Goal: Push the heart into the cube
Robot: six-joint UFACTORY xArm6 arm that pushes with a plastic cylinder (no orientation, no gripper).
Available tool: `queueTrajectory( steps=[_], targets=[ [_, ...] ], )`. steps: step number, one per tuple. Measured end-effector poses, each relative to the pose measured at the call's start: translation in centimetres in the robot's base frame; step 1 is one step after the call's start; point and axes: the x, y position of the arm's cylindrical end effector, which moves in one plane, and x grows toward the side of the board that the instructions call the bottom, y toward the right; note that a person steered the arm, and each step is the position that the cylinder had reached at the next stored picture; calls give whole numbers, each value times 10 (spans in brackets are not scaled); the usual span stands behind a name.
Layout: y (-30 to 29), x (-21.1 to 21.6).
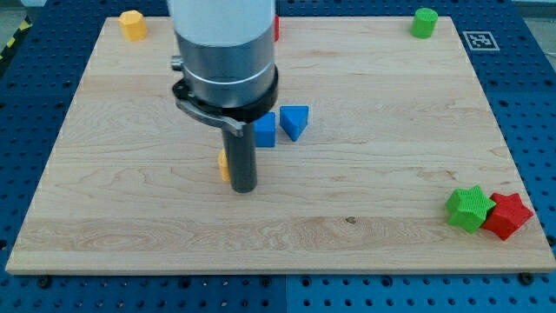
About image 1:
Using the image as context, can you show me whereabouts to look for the yellow octagon block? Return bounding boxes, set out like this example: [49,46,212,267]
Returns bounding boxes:
[118,10,148,42]

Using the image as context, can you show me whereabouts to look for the red block behind arm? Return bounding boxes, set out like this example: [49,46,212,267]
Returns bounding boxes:
[274,14,280,42]

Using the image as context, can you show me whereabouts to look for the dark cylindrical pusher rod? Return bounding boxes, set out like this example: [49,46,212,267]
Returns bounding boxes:
[222,123,257,193]

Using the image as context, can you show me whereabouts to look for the green cylinder block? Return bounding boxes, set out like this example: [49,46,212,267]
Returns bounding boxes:
[410,7,439,39]

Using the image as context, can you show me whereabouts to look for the white fiducial marker tag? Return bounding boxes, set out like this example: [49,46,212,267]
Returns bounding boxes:
[462,30,500,52]

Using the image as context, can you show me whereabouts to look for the wooden board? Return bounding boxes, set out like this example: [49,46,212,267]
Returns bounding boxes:
[6,17,555,276]

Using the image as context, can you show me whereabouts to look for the blue triangle block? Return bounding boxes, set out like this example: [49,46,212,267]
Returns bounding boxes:
[280,105,309,142]

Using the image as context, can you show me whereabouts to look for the yellow heart block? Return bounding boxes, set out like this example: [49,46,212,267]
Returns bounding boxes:
[217,149,230,182]

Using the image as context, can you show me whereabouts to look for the blue cube block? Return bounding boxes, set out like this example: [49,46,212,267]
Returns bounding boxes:
[254,112,276,148]

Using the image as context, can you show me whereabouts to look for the black clamp ring with lever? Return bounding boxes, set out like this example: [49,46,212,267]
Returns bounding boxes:
[171,64,280,138]

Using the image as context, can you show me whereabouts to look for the green star block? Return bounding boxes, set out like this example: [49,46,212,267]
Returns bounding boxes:
[445,185,496,234]

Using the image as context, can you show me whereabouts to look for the red star block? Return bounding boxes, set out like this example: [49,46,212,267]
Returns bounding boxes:
[481,193,533,241]

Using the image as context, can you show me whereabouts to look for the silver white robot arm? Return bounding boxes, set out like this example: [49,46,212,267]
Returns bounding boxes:
[167,0,275,108]

